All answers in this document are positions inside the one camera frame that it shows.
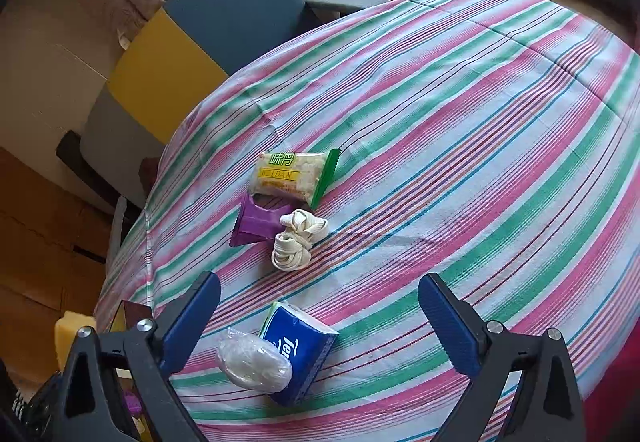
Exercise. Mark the rice cracker snack packet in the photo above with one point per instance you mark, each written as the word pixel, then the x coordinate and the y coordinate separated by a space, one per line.
pixel 287 175

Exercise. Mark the purple candy packet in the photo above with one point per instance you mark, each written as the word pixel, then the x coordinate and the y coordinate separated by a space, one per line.
pixel 260 222

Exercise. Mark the golden gift box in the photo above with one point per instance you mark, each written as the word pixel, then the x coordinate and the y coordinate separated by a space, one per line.
pixel 135 311

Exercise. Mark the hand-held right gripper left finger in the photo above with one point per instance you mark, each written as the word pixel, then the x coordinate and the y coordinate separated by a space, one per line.
pixel 190 322

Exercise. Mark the striped bedsheet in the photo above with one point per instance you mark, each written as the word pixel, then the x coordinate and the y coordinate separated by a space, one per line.
pixel 450 122

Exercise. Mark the blue tissue pack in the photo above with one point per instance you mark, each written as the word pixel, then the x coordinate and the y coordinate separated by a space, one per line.
pixel 300 347

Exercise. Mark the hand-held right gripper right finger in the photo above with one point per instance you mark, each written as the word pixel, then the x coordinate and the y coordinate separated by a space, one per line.
pixel 450 322

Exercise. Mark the thick yellow sponge block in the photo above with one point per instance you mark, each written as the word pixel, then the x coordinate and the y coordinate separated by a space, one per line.
pixel 70 337

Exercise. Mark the dark brown round object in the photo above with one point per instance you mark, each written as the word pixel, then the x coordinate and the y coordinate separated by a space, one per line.
pixel 150 175

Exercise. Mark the white plastic-wrapped ball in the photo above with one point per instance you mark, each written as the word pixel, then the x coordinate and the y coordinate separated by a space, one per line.
pixel 250 362

